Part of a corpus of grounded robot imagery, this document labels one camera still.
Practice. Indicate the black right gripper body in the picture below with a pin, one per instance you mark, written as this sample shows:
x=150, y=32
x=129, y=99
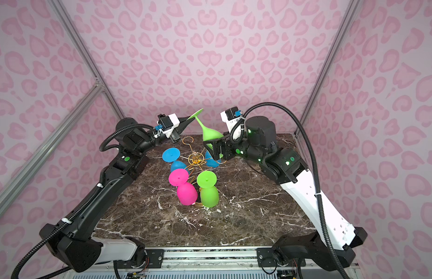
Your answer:
x=232, y=148

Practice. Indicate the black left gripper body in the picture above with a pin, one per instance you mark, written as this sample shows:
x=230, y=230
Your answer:
x=157, y=136

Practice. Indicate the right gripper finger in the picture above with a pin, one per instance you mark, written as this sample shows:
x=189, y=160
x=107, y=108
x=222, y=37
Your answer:
x=216, y=155
x=214, y=143

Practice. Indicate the green wine glass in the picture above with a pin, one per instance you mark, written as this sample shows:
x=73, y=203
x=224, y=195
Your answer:
x=208, y=191
x=208, y=133

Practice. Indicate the green wine glass front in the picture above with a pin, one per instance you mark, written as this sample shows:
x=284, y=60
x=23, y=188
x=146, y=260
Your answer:
x=208, y=191

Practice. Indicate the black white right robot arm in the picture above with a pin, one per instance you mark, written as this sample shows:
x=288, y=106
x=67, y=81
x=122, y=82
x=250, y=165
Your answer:
x=331, y=246

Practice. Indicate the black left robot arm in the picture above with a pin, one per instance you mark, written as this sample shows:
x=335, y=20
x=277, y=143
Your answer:
x=71, y=239

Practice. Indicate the blue wine glass rear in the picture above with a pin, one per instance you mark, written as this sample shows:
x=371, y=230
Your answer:
x=210, y=162

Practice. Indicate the blue wine glass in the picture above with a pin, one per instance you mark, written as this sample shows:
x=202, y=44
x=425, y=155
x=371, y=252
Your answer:
x=172, y=156
x=210, y=162

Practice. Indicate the blue wine glass left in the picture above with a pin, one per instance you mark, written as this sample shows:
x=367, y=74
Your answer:
x=172, y=156

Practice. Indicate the pink wine glass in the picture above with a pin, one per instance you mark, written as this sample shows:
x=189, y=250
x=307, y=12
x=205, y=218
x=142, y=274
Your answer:
x=186, y=192

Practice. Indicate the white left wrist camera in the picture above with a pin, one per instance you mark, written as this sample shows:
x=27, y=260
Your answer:
x=167, y=124

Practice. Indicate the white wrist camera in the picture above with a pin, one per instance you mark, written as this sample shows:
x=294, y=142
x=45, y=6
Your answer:
x=167, y=124
x=230, y=117

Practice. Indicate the gold wire wine glass rack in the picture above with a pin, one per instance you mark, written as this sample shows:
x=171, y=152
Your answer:
x=195, y=165

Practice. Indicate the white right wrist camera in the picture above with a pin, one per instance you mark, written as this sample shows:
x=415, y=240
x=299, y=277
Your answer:
x=230, y=117

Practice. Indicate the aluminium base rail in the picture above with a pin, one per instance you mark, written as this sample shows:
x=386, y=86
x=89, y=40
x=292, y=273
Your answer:
x=208, y=262

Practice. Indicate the right aluminium frame post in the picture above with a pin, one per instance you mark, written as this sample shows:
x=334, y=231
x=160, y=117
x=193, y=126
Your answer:
x=346, y=23

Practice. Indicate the left aluminium frame beam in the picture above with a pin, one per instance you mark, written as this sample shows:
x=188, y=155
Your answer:
x=16, y=184

